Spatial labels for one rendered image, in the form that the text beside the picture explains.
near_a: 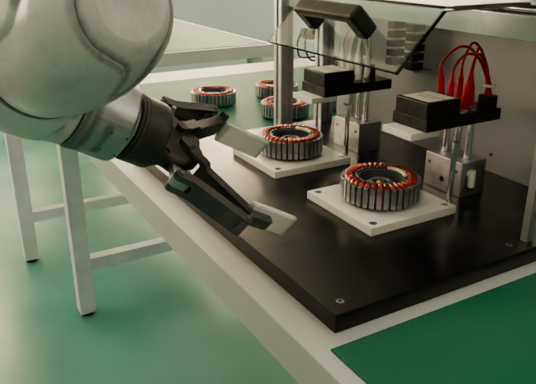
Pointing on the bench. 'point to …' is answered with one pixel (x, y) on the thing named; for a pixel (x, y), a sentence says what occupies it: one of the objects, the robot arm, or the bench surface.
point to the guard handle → (355, 16)
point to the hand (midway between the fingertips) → (268, 183)
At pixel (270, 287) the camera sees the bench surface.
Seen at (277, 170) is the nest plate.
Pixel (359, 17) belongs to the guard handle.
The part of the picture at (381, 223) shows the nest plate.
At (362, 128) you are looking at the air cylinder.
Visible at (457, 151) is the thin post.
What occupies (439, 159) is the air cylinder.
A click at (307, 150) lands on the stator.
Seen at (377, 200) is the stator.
